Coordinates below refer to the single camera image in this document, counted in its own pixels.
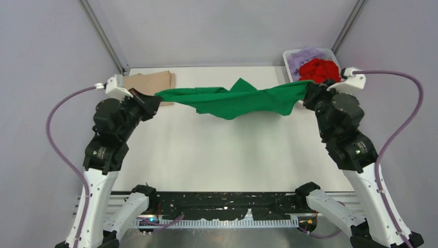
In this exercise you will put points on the grey slotted cable duct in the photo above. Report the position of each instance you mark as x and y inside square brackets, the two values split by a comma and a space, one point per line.
[247, 222]

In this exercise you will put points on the green t shirt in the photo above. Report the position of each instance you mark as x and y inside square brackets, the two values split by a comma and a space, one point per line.
[242, 98]

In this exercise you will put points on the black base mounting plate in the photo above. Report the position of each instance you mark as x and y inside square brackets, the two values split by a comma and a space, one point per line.
[227, 206]

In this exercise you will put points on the white plastic basket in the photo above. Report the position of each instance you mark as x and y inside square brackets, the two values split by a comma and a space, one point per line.
[329, 55]

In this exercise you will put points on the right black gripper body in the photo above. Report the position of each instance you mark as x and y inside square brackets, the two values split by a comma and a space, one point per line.
[322, 101]

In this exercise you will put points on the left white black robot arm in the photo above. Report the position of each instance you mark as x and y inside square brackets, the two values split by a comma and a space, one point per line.
[102, 164]

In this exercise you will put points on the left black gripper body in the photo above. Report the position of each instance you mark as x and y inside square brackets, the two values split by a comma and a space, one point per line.
[134, 111]

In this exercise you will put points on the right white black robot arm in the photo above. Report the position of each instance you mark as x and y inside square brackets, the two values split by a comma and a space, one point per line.
[381, 225]

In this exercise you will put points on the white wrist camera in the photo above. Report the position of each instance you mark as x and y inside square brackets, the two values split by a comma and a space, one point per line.
[353, 81]
[114, 88]

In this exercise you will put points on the folded beige t shirt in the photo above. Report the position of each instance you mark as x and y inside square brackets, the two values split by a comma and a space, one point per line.
[150, 84]

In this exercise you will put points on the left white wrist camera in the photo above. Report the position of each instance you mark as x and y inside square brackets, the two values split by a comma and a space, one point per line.
[114, 88]

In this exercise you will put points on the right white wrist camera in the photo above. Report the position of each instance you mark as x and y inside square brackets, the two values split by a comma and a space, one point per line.
[353, 81]

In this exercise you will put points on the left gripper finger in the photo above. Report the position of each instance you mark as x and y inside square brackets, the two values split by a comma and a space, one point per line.
[137, 96]
[149, 105]

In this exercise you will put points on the lavender t shirt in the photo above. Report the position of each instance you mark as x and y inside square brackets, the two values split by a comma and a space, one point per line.
[297, 60]

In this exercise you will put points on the red t shirt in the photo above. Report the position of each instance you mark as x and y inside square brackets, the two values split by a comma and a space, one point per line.
[319, 70]

